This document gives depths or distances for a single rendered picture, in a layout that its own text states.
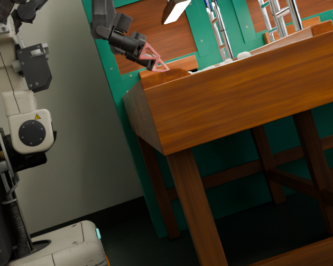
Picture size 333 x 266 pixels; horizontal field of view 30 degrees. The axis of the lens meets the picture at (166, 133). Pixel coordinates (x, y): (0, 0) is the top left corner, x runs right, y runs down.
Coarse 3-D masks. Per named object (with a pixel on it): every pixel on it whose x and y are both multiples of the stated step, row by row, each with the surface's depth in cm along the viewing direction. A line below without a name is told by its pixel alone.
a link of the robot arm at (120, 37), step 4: (112, 28) 243; (116, 28) 241; (112, 32) 241; (116, 32) 241; (124, 32) 243; (112, 36) 240; (116, 36) 241; (120, 36) 241; (124, 36) 241; (108, 40) 241; (112, 40) 241; (116, 40) 241; (120, 40) 241; (112, 44) 242; (116, 44) 241; (120, 44) 241
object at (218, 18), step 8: (168, 0) 284; (208, 0) 286; (216, 0) 271; (208, 8) 286; (216, 8) 271; (216, 16) 272; (216, 24) 287; (216, 32) 287; (224, 32) 271; (216, 40) 288; (224, 40) 273; (224, 56) 288; (232, 56) 272
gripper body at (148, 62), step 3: (144, 54) 283; (147, 54) 284; (138, 60) 282; (141, 60) 282; (144, 60) 282; (147, 60) 282; (150, 60) 280; (138, 63) 284; (141, 63) 283; (144, 63) 283; (147, 63) 282; (150, 63) 284; (147, 66) 280; (150, 66) 280
